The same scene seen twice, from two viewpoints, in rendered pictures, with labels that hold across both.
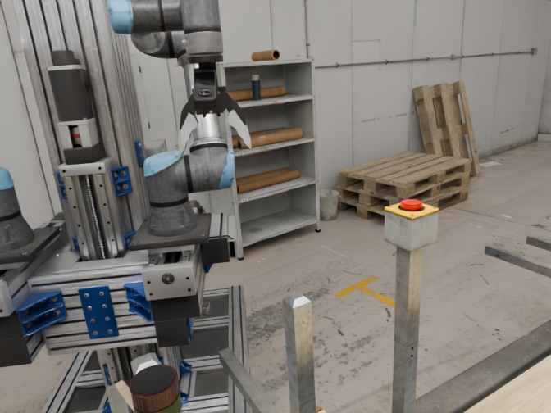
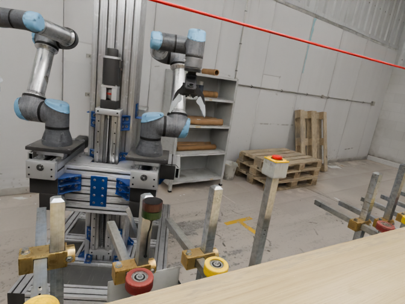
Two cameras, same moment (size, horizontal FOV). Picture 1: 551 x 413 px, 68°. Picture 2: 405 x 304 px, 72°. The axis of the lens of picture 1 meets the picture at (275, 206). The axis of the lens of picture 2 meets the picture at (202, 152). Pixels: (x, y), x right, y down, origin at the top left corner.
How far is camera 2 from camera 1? 0.34 m
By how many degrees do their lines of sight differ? 4
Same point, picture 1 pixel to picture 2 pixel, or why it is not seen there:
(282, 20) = (223, 53)
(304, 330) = (217, 202)
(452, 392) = not seen: hidden behind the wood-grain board
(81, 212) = (100, 135)
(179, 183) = (158, 129)
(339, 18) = (258, 58)
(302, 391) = (210, 233)
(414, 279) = (272, 194)
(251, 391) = (181, 236)
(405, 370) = (259, 240)
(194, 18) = (192, 50)
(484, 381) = not seen: hidden behind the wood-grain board
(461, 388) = not seen: hidden behind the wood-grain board
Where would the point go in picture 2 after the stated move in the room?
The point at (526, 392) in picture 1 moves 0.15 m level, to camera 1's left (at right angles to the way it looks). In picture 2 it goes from (314, 256) to (275, 251)
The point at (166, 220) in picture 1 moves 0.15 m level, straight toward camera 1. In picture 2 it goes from (147, 148) to (150, 156)
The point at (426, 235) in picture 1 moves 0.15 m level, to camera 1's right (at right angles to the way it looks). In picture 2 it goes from (281, 172) to (319, 178)
